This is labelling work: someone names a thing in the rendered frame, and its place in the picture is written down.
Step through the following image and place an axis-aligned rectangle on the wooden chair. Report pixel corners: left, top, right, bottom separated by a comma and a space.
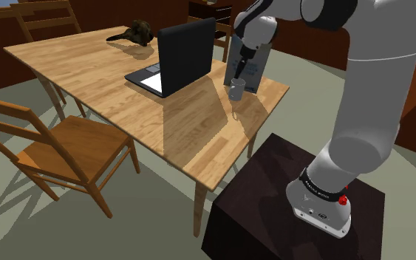
10, 0, 87, 122
187, 16, 233, 64
0, 94, 142, 219

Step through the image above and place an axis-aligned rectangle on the white mug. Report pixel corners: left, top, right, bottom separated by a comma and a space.
228, 77, 247, 102

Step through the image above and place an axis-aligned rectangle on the dark brown bird skull figure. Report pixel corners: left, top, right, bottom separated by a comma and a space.
106, 19, 155, 47

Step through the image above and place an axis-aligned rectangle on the grey blue book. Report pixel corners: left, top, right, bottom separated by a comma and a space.
223, 35, 273, 94

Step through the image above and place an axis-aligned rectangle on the black laptop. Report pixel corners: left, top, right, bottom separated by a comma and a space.
124, 16, 217, 99

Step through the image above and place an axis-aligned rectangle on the wooden table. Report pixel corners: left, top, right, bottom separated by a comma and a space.
3, 25, 290, 238

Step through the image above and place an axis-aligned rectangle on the dark wooden cabinet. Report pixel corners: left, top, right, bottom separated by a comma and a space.
188, 0, 233, 26

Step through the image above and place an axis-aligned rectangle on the dark robot stand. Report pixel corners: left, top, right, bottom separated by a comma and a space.
201, 132, 386, 260

